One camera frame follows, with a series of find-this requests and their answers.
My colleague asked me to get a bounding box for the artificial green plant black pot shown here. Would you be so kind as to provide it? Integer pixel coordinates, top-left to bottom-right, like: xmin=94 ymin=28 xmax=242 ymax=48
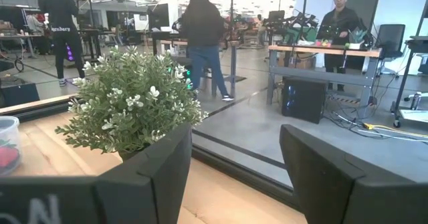
xmin=54 ymin=44 xmax=209 ymax=162

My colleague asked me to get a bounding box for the black rolling cart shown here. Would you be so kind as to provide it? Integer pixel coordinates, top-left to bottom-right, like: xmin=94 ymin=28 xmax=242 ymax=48
xmin=390 ymin=35 xmax=428 ymax=128

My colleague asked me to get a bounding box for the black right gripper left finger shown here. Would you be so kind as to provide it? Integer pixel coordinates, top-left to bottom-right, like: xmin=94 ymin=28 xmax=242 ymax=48
xmin=0 ymin=123 xmax=194 ymax=224

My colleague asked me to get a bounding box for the person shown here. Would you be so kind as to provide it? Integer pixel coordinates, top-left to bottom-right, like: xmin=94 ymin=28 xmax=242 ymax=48
xmin=179 ymin=0 xmax=235 ymax=102
xmin=315 ymin=0 xmax=362 ymax=92
xmin=36 ymin=0 xmax=87 ymax=87
xmin=25 ymin=12 xmax=47 ymax=37

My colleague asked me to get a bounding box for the wood-topped grey workbench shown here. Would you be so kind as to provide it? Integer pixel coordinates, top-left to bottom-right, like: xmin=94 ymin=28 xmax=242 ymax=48
xmin=266 ymin=44 xmax=383 ymax=110

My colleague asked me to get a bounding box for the wood-topped table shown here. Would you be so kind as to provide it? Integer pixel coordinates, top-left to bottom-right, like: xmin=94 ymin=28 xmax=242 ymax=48
xmin=150 ymin=29 xmax=241 ymax=98

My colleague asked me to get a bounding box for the clear plastic tupperware container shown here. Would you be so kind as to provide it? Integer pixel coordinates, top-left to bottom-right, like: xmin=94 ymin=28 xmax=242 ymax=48
xmin=0 ymin=115 xmax=22 ymax=177

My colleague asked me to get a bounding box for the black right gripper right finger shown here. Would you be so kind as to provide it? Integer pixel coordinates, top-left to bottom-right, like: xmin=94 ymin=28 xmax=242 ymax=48
xmin=280 ymin=124 xmax=428 ymax=224

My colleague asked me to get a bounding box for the yellow floor cable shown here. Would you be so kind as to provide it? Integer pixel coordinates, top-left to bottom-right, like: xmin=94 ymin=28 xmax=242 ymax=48
xmin=362 ymin=122 xmax=428 ymax=141

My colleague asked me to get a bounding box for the white floor cable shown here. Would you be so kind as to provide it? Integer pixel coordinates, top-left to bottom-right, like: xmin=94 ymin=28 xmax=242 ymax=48
xmin=330 ymin=112 xmax=428 ymax=143

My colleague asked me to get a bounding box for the black aluminium table frame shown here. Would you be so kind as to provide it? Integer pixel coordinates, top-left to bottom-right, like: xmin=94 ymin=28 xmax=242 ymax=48
xmin=0 ymin=94 xmax=304 ymax=213

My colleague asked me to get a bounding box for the black monitor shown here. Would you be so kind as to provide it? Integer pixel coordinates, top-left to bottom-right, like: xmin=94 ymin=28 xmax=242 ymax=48
xmin=148 ymin=3 xmax=171 ymax=31

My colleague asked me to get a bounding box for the black computer tower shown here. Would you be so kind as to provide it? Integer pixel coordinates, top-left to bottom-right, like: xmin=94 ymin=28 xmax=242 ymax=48
xmin=282 ymin=77 xmax=329 ymax=125

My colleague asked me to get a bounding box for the small plant white pot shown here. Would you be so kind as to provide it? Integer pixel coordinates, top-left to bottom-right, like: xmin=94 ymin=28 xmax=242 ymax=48
xmin=346 ymin=28 xmax=369 ymax=50

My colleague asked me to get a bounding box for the black office chair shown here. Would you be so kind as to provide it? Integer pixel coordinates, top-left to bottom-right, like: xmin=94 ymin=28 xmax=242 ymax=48
xmin=376 ymin=23 xmax=407 ymax=76

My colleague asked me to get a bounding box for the large red strawberry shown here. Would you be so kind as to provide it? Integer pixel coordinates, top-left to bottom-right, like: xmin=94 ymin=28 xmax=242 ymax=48
xmin=0 ymin=140 xmax=20 ymax=171

